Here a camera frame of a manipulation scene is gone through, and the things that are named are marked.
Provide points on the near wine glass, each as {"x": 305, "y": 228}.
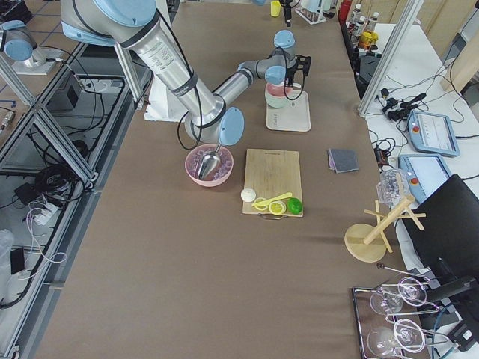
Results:
{"x": 403, "y": 339}

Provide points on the metal cutting board handle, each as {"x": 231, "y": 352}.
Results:
{"x": 269, "y": 216}

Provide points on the large pink bowl with ice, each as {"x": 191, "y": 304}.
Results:
{"x": 217, "y": 177}

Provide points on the wine glass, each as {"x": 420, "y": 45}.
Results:
{"x": 407, "y": 297}
{"x": 403, "y": 339}

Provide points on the aluminium frame post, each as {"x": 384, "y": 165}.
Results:
{"x": 392, "y": 47}

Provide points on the small pink bowl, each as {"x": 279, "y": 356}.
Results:
{"x": 275, "y": 90}

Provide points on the green bowl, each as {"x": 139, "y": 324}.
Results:
{"x": 275, "y": 101}

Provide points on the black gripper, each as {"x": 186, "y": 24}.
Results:
{"x": 291, "y": 74}
{"x": 287, "y": 13}

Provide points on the far wine glass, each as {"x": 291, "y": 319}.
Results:
{"x": 407, "y": 297}

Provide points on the steel ladle scoop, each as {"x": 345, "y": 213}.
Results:
{"x": 209, "y": 164}

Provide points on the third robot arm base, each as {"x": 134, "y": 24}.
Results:
{"x": 20, "y": 46}

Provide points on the purple cloth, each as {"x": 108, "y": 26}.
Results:
{"x": 331, "y": 162}

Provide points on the yellow plastic cup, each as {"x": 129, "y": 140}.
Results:
{"x": 275, "y": 8}

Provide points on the wooden mug tree stand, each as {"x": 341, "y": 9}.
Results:
{"x": 369, "y": 243}

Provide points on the blue teach pendant tablet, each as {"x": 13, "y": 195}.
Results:
{"x": 432, "y": 133}

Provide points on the bamboo cutting board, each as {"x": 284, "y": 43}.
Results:
{"x": 273, "y": 172}

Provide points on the lemon slice under knife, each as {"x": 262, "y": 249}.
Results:
{"x": 260, "y": 200}

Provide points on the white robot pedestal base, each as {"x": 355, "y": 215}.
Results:
{"x": 163, "y": 105}

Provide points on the white garlic bulb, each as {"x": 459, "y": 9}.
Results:
{"x": 248, "y": 195}

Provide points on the glass mug on stand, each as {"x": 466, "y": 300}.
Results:
{"x": 392, "y": 186}

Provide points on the green lime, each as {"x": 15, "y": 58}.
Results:
{"x": 294, "y": 206}

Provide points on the top lemon slice stack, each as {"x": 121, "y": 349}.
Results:
{"x": 277, "y": 207}

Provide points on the grey folded cloth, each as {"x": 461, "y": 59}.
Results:
{"x": 344, "y": 160}

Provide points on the cream rabbit tray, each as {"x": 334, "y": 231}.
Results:
{"x": 293, "y": 117}

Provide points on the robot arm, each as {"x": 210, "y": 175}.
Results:
{"x": 140, "y": 27}

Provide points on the yellow plastic knife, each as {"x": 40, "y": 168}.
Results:
{"x": 267, "y": 202}

